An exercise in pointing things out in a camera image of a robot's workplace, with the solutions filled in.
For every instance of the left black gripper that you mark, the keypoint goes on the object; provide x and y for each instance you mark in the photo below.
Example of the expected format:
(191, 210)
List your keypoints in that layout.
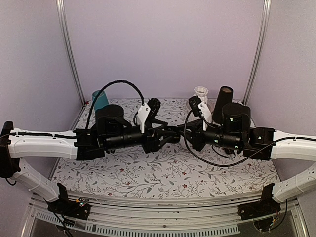
(151, 142)

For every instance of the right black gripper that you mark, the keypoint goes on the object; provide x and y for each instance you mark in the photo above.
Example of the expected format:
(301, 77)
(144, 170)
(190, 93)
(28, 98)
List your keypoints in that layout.
(195, 137)

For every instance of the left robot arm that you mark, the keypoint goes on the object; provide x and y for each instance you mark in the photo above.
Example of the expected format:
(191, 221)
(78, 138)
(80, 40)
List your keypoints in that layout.
(110, 132)

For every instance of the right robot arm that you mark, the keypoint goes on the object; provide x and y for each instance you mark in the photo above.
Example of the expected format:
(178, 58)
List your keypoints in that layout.
(235, 133)

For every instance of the black open earbud case right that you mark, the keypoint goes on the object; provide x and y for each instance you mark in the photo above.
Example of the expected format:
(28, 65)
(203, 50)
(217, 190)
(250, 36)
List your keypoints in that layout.
(230, 153)

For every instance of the floral patterned table mat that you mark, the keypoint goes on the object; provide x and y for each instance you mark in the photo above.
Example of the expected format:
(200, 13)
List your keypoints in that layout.
(171, 172)

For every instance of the white ribbed vase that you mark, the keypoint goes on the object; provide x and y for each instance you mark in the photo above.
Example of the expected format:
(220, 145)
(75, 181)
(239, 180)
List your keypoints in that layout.
(202, 93)

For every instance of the black tapered vase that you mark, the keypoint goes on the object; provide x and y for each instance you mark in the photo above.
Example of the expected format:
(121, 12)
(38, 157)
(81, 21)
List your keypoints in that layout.
(225, 96)

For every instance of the teal tapered vase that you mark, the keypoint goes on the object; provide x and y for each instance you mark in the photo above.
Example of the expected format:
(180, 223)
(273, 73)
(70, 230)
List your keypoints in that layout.
(101, 101)

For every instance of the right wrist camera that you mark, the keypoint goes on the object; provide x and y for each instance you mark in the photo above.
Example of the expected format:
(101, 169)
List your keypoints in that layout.
(201, 110)

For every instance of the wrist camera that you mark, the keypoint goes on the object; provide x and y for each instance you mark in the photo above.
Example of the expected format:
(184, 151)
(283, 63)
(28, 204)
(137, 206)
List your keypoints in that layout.
(201, 110)
(146, 114)

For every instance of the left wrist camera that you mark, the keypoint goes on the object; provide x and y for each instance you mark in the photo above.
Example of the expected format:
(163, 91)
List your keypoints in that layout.
(146, 114)

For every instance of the aluminium front rail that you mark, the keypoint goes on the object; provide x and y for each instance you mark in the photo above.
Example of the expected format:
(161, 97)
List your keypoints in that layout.
(183, 217)

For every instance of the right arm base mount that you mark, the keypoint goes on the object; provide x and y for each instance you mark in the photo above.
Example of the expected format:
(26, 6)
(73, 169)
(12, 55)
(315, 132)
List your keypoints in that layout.
(264, 206)

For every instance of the right aluminium frame post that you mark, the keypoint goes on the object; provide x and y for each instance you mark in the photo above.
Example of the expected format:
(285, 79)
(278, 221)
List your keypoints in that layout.
(258, 51)

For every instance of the aluminium frame post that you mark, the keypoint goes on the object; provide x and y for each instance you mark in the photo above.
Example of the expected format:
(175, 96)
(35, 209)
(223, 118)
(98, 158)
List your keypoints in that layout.
(258, 51)
(60, 4)

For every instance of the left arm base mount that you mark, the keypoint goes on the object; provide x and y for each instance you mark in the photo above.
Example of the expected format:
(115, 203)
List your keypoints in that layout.
(79, 209)

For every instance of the left aluminium frame post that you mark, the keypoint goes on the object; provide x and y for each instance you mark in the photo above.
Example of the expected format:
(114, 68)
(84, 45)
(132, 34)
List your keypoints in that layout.
(60, 4)

